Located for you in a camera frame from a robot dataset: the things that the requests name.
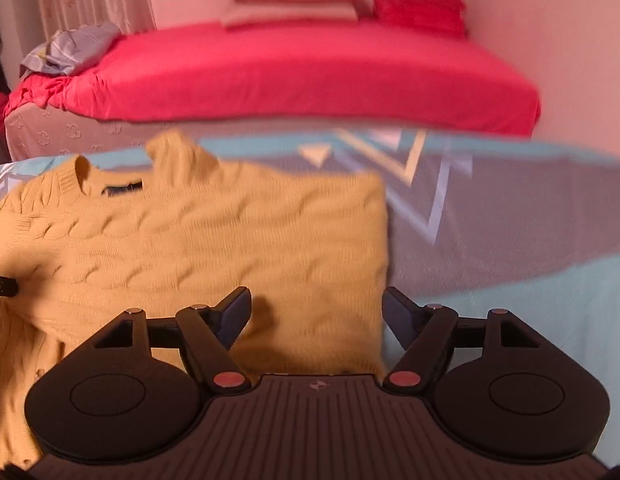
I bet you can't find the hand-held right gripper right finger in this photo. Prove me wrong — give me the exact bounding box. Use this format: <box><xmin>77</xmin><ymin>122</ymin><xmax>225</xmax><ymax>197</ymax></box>
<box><xmin>381</xmin><ymin>286</ymin><xmax>542</xmax><ymax>396</ymax></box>

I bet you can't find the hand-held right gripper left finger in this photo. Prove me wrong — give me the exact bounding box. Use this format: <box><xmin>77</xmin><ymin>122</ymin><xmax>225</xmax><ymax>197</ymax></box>
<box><xmin>90</xmin><ymin>286</ymin><xmax>255</xmax><ymax>395</ymax></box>

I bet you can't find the yellow cable-knit sweater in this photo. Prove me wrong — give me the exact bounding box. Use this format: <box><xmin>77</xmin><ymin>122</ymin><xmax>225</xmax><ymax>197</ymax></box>
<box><xmin>0</xmin><ymin>130</ymin><xmax>391</xmax><ymax>468</ymax></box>

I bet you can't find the grey-blue crumpled cloth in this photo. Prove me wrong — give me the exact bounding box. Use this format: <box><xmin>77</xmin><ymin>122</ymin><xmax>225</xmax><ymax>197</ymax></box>
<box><xmin>20</xmin><ymin>22</ymin><xmax>123</xmax><ymax>80</ymax></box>

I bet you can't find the bed with red sheet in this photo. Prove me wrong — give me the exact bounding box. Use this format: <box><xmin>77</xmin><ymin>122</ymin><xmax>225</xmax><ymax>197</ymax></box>
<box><xmin>2</xmin><ymin>19</ymin><xmax>542</xmax><ymax>163</ymax></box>

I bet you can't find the folded red blanket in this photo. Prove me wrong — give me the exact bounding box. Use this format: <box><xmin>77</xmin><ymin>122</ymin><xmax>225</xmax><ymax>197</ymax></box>
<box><xmin>372</xmin><ymin>0</ymin><xmax>468</xmax><ymax>40</ymax></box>

